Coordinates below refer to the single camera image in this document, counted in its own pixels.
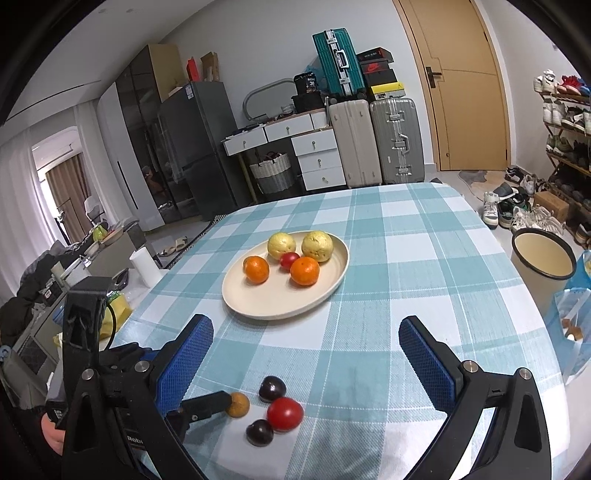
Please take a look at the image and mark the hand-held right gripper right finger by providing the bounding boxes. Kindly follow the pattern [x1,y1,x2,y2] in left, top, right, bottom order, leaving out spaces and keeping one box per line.
[398,316,552,480]

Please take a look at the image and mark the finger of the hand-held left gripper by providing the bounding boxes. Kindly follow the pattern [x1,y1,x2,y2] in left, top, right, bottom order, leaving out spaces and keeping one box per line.
[164,391,232,442]
[98,344,160,370]

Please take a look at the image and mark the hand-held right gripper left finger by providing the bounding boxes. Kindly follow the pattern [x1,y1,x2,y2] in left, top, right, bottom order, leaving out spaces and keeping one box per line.
[60,315,214,480]

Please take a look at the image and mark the brown wrinkled round fruit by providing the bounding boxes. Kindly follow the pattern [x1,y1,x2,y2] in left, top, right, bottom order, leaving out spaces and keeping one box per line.
[226,392,250,419]

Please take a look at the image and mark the dark purple round fruit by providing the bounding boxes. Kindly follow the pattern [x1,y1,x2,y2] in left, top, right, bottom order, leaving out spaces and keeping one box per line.
[259,376,286,403]
[246,419,274,447]

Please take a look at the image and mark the cream round plate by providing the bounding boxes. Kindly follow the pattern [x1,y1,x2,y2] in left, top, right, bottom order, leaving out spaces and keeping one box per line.
[222,230,350,321]

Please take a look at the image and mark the orange mandarin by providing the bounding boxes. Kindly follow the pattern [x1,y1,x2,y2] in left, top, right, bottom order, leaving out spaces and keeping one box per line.
[290,257,320,288]
[243,256,270,284]

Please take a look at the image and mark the yellow guava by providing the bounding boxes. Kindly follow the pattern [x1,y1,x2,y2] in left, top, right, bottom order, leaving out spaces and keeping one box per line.
[267,232,297,262]
[301,231,334,263]

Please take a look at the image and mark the person's left hand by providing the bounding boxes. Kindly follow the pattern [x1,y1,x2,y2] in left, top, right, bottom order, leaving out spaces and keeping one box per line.
[41,413,66,457]

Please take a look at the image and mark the yellow plastic bag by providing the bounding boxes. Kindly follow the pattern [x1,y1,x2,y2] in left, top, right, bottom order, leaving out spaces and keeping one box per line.
[106,291,133,334]

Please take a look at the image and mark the white paper towel roll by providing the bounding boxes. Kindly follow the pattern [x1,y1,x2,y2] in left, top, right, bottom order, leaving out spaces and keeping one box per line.
[129,246,163,288]

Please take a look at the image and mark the teal white checked tablecloth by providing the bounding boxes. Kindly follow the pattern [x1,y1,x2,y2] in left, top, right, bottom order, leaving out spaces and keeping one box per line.
[111,181,568,480]

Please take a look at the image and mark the white chair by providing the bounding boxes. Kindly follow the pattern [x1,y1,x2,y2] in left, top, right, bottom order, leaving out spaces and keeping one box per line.
[82,196,110,228]

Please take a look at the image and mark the beige sandals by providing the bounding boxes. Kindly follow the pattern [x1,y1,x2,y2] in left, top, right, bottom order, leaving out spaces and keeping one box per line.
[156,236,190,257]

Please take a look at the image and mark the brown curtain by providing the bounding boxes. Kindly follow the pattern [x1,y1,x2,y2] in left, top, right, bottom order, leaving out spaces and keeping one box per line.
[45,154,94,246]

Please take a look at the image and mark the white curtain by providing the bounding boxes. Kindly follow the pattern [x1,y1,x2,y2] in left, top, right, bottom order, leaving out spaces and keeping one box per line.
[0,100,89,297]

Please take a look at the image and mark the cream waste bin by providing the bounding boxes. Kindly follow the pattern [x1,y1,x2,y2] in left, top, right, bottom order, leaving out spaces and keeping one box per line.
[510,229,578,315]

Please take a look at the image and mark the blue plastic bag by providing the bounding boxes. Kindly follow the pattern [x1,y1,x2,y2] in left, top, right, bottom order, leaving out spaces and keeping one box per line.
[545,251,591,387]

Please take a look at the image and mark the pile of shoes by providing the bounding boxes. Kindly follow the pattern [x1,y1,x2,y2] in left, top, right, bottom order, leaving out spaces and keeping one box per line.
[482,166,567,237]

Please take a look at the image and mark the dark glass wardrobe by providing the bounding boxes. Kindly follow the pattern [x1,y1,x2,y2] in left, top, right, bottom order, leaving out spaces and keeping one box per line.
[115,46,186,223]

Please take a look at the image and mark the woven laundry basket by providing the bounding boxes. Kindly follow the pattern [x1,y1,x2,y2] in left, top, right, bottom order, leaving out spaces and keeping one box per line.
[249,152,297,195]

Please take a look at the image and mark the dark grey refrigerator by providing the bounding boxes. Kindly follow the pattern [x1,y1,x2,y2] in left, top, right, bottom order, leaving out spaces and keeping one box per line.
[158,82,246,223]

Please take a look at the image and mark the silver suitcase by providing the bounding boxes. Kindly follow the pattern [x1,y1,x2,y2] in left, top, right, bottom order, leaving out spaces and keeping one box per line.
[369,96,426,186]

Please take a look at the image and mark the beige suitcase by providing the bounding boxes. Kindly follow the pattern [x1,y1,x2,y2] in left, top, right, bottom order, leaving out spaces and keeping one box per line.
[327,100,382,188]

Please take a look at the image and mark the white desk with drawers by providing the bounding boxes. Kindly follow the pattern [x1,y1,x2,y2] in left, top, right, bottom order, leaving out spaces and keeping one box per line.
[223,111,348,200]

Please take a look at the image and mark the wooden shoe rack with shoes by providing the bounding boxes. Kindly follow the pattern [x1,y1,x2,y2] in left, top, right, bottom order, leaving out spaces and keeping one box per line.
[533,69,591,251]

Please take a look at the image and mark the oval mirror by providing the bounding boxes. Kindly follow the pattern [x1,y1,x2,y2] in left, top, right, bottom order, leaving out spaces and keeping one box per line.
[242,78,297,122]

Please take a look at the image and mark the yellow black shoe box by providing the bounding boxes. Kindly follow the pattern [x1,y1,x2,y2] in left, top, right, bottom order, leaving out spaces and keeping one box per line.
[366,82,407,102]

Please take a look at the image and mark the wooden door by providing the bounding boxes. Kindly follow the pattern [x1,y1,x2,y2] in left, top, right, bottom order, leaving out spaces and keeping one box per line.
[392,0,511,172]

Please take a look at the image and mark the small brown cardboard box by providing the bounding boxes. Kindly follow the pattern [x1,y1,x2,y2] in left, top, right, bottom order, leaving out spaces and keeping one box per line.
[200,51,222,83]

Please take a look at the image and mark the black case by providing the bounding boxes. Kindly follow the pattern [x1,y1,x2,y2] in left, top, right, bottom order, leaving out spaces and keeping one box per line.
[291,92,329,114]

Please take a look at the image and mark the plain black shoe box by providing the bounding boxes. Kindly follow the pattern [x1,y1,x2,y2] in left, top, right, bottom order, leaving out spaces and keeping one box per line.
[364,70,398,88]

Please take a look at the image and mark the black labelled bag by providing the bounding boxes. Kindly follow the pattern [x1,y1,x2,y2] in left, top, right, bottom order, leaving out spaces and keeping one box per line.
[294,72,321,96]

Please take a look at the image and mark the teal suitcase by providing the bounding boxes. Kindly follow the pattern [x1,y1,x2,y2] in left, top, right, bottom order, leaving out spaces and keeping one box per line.
[312,28,368,99]

